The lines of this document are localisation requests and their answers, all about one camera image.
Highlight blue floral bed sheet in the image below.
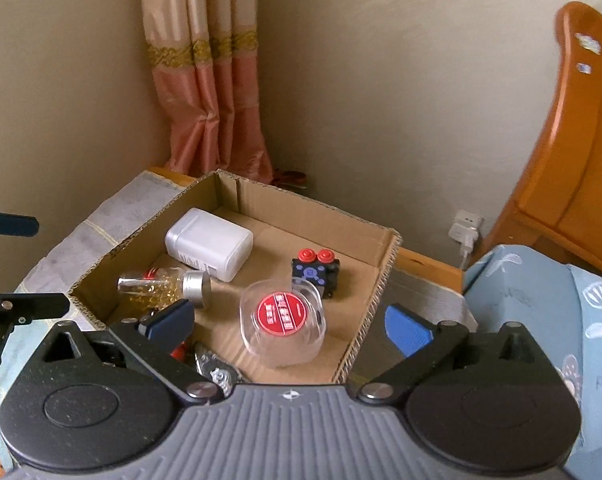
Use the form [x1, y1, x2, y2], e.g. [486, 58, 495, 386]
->
[463, 244, 602, 476]

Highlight black toy block red buttons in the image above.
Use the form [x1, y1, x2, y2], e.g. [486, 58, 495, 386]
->
[290, 248, 343, 300]

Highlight reddish brown slippers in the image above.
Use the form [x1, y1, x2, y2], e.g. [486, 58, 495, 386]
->
[273, 169, 310, 190]

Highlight brown cardboard box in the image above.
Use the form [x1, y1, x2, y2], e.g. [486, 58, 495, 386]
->
[67, 170, 403, 386]

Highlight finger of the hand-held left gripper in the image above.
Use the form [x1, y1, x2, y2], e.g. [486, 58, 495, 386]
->
[0, 199, 40, 238]
[0, 290, 71, 367]

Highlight pink and beige curtain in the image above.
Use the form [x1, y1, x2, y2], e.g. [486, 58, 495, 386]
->
[140, 0, 274, 183]

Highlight wooden bed headboard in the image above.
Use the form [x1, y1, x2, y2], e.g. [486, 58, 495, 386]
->
[478, 1, 602, 281]

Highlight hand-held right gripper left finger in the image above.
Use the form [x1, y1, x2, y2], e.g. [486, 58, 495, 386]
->
[18, 299, 227, 407]

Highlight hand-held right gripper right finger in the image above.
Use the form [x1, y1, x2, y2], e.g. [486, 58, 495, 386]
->
[356, 302, 549, 407]

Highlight clear bottle with gold capsules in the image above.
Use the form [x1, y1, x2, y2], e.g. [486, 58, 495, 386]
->
[117, 267, 213, 311]

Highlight clear box with red label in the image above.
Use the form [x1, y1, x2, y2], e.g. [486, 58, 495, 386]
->
[239, 278, 328, 368]

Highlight white charger plug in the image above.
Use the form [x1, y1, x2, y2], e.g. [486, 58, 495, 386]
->
[448, 225, 480, 269]

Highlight white plastic container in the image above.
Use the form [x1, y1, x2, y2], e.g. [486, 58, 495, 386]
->
[164, 207, 254, 282]

